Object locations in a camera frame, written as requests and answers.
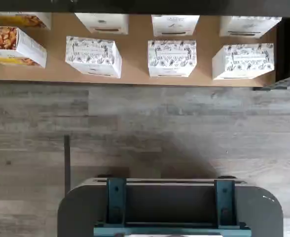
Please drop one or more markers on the yellow snack box food photo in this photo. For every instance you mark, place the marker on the yellow snack box food photo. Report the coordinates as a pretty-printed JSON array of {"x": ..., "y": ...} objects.
[
  {"x": 29, "y": 19},
  {"x": 24, "y": 47}
]

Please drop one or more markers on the teal metal crossbar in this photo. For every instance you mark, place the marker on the teal metal crossbar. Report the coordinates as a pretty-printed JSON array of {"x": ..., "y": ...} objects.
[{"x": 172, "y": 230}]

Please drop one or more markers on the gray rounded cart base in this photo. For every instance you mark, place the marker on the gray rounded cart base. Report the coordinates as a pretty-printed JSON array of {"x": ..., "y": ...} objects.
[{"x": 258, "y": 212}]

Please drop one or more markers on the teal metal bracket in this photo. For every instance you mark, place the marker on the teal metal bracket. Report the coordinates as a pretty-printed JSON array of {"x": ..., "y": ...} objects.
[
  {"x": 225, "y": 205},
  {"x": 116, "y": 202}
]

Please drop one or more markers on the white floral print box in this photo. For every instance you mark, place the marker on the white floral print box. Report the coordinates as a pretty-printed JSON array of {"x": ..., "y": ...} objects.
[
  {"x": 103, "y": 22},
  {"x": 93, "y": 56},
  {"x": 172, "y": 58},
  {"x": 174, "y": 24},
  {"x": 243, "y": 61},
  {"x": 248, "y": 26}
]

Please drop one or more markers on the black metal shelving rack frame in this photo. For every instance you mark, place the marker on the black metal shelving rack frame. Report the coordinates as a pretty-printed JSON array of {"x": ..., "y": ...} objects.
[{"x": 145, "y": 6}]

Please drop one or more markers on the brown cardboard shelf board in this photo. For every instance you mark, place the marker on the brown cardboard shelf board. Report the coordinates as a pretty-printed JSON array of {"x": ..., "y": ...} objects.
[{"x": 135, "y": 59}]

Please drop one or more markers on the thin black bar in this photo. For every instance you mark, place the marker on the thin black bar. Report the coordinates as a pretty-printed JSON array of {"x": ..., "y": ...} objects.
[{"x": 67, "y": 165}]

